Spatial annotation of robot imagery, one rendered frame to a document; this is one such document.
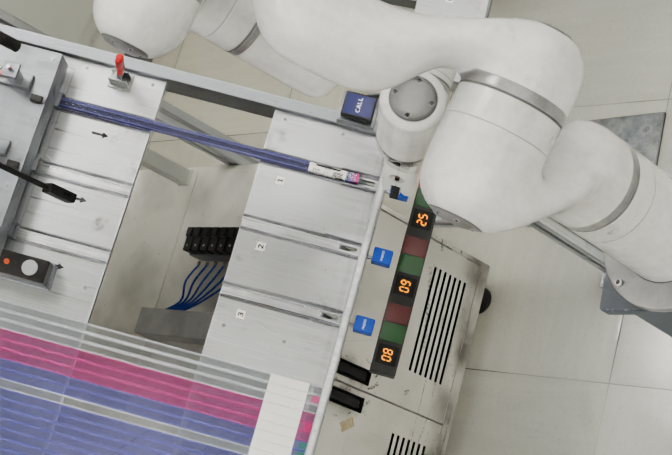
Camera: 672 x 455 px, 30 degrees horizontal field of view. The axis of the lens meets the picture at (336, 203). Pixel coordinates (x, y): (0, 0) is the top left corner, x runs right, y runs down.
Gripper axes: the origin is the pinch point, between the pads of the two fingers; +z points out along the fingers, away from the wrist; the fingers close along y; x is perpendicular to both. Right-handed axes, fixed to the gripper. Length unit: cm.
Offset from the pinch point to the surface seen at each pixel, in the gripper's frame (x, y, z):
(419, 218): -4.3, -2.8, 11.2
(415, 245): -4.7, -7.2, 11.1
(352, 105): 10.1, 10.7, 5.6
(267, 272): 16.2, -17.4, 10.0
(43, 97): 56, -1, 4
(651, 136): -45, 40, 62
